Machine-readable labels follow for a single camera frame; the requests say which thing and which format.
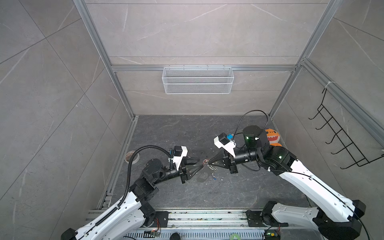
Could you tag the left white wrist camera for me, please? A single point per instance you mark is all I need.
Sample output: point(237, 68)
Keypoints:
point(177, 155)

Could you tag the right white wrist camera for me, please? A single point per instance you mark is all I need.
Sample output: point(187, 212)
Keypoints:
point(226, 142)

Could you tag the small split key rings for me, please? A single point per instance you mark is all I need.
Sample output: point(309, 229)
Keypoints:
point(213, 168)

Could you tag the black wire hook rack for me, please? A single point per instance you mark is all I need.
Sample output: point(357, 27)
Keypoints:
point(339, 133)

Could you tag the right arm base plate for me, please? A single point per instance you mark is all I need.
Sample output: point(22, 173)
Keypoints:
point(259, 219)

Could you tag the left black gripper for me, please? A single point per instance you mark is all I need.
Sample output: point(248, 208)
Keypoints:
point(183, 170)

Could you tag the aluminium mounting rail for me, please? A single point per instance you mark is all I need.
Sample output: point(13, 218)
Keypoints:
point(218, 225)

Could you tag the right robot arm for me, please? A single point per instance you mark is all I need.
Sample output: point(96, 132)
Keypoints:
point(335, 216)

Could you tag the orange shark plush toy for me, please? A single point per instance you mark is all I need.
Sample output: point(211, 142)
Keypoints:
point(273, 137)

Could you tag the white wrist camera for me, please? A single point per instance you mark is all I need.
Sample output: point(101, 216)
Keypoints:
point(226, 142)
point(177, 155)

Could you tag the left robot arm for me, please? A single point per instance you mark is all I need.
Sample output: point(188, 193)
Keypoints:
point(133, 209)

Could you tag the white wire mesh basket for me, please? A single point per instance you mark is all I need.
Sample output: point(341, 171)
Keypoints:
point(197, 80)

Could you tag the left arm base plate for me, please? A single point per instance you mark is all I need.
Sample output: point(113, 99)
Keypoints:
point(160, 220)

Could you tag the masking tape roll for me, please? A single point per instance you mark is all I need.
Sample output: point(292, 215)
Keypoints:
point(128, 157)

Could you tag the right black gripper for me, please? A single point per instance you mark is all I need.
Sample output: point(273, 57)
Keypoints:
point(226, 162)

